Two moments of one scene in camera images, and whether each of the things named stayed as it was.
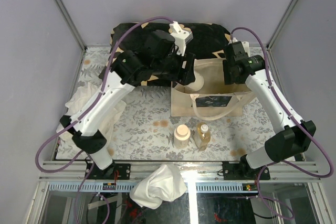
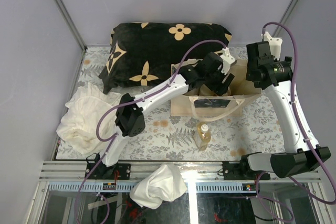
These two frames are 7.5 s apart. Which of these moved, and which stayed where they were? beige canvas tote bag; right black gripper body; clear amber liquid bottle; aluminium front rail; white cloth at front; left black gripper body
Moved: right black gripper body; left black gripper body
Stayed: beige canvas tote bag; white cloth at front; clear amber liquid bottle; aluminium front rail
